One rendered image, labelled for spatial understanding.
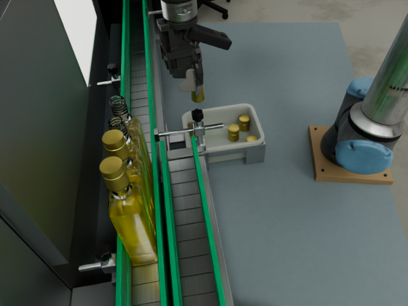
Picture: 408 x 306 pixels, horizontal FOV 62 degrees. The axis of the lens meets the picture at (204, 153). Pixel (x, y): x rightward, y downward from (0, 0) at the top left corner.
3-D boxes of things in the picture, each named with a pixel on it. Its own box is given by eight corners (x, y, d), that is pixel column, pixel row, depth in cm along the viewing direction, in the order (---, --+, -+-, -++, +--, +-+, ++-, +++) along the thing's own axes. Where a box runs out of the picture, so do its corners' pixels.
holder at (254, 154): (167, 135, 111) (164, 118, 106) (250, 123, 113) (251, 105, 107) (172, 176, 100) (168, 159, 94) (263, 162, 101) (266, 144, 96)
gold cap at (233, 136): (238, 133, 107) (238, 122, 104) (240, 141, 105) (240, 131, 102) (226, 135, 107) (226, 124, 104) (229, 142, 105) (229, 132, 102)
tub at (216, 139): (183, 132, 111) (180, 112, 105) (251, 122, 113) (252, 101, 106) (189, 173, 100) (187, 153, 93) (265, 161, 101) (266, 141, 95)
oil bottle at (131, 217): (133, 240, 73) (105, 180, 57) (159, 237, 73) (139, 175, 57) (133, 266, 69) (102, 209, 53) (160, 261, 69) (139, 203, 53)
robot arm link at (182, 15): (189, -15, 74) (202, 0, 69) (191, 6, 77) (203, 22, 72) (156, -7, 73) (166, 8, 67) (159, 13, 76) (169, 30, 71)
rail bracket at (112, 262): (93, 274, 69) (70, 244, 59) (127, 269, 69) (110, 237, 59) (91, 295, 66) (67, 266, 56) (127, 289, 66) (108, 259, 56)
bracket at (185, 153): (169, 166, 94) (166, 149, 89) (203, 160, 95) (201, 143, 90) (170, 175, 92) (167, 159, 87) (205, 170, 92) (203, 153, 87)
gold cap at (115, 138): (108, 148, 58) (101, 130, 55) (130, 146, 58) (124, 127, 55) (107, 164, 56) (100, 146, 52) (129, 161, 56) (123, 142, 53)
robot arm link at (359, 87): (380, 116, 95) (402, 74, 86) (380, 149, 87) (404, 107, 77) (337, 106, 98) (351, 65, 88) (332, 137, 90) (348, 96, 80)
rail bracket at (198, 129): (159, 150, 89) (150, 114, 80) (222, 140, 90) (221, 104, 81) (159, 158, 87) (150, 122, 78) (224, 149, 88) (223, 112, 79)
